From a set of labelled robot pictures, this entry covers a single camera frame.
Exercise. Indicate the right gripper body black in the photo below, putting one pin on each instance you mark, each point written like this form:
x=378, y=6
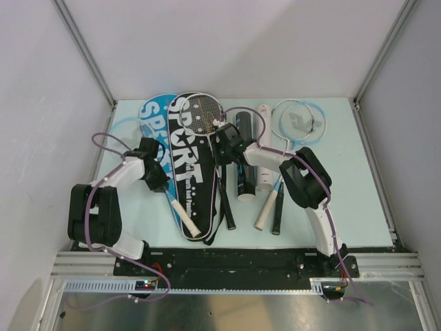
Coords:
x=222, y=153

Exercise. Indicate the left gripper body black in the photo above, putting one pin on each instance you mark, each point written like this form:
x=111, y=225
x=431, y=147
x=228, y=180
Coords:
x=156, y=180

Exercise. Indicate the white racket black grip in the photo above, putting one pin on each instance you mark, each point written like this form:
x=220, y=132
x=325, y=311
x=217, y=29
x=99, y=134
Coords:
x=225, y=207

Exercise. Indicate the black racket bag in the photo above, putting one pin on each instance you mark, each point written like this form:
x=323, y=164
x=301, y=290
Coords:
x=195, y=178

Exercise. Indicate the light blue racket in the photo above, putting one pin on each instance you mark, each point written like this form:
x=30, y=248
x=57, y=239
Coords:
x=319, y=130
x=130, y=130

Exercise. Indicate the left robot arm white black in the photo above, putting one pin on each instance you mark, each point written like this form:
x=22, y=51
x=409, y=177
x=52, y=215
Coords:
x=95, y=216

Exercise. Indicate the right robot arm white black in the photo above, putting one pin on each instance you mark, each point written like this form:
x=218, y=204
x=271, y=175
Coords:
x=306, y=181

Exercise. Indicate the white racket on black bag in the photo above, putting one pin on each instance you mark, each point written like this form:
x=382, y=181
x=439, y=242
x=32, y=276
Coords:
x=197, y=112

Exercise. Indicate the blue racket bag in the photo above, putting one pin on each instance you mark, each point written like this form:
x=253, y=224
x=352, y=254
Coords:
x=154, y=124

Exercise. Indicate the white racket right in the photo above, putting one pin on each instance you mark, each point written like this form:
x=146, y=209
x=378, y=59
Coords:
x=295, y=122

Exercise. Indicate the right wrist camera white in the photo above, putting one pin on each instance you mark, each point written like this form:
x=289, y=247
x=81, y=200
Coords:
x=216, y=123

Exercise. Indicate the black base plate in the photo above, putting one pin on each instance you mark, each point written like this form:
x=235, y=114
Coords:
x=246, y=269

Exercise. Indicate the left circuit board with wires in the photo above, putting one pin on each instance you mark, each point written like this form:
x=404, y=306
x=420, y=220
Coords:
x=149, y=284

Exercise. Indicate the circuit board with wires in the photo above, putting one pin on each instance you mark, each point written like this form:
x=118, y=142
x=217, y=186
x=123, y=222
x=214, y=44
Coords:
x=149, y=284
x=335, y=292

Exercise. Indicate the aluminium frame rail front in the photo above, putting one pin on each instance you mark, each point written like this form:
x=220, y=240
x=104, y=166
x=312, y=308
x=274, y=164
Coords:
x=100, y=273

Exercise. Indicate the right circuit board with wires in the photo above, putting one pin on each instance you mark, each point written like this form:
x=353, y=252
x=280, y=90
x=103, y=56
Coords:
x=335, y=292

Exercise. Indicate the left frame post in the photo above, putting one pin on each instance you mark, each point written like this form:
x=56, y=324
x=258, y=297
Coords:
x=79, y=41

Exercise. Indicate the frame post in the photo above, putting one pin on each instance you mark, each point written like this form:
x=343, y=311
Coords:
x=79, y=41
x=394, y=33

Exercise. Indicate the right frame post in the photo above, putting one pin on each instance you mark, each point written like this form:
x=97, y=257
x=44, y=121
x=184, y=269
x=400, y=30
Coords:
x=394, y=33

